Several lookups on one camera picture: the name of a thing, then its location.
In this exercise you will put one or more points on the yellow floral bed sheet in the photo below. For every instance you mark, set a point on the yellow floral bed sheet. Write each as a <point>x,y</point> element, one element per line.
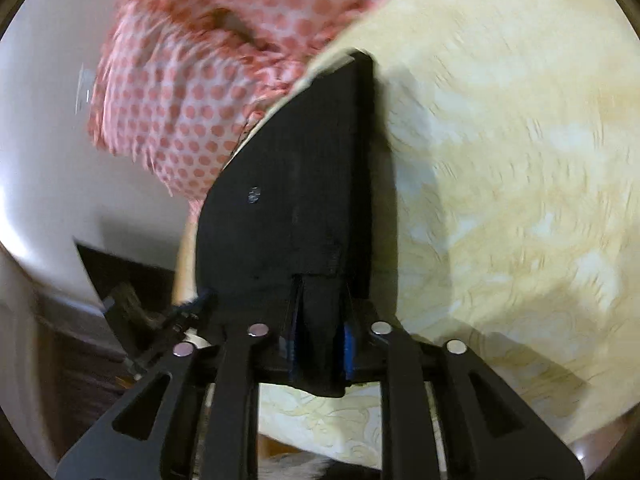
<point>506,190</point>

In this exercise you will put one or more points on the dark bedside cabinet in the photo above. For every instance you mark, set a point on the dark bedside cabinet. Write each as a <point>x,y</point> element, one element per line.
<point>100,349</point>

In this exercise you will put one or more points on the white wall socket panel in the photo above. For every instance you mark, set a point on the white wall socket panel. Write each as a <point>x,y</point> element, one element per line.
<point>84,90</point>

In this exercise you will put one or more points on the black pants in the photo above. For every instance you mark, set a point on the black pants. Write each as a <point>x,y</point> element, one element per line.
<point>285,233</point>

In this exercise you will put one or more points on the left pink polka-dot pillow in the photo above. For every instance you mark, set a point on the left pink polka-dot pillow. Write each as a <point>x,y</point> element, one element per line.
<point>178,94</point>

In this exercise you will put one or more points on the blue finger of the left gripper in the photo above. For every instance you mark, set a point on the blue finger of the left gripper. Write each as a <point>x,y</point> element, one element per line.
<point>196,305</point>

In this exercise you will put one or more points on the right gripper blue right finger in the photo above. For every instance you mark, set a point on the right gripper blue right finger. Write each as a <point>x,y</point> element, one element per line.
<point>447,414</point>

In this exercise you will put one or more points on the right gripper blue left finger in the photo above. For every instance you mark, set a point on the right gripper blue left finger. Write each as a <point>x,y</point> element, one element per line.
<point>194,415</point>

